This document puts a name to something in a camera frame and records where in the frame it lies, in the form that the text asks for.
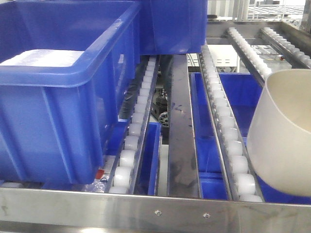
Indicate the white roller rail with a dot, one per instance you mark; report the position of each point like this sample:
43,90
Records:
239,177
249,55
291,53
135,114

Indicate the white roller rail left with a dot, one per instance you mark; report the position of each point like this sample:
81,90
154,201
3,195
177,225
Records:
135,114

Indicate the steel centre divider bar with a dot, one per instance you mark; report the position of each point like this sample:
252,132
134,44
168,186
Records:
183,179

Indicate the blue crate lower middle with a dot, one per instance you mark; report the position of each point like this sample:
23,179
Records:
148,178

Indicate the steel front shelf beam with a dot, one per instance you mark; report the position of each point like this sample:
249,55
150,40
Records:
49,211

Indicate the white plastic bin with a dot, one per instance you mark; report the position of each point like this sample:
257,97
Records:
279,136

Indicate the large blue crate near left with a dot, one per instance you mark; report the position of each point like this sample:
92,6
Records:
55,121

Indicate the white roller rail centre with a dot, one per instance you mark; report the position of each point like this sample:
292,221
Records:
239,177

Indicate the blue crate behind centre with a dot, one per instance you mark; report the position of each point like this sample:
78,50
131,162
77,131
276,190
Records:
172,26

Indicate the white foam sheet in crate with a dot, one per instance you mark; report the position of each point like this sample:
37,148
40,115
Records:
44,58

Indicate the white roller rail far right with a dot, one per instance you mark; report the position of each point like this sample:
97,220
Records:
291,53

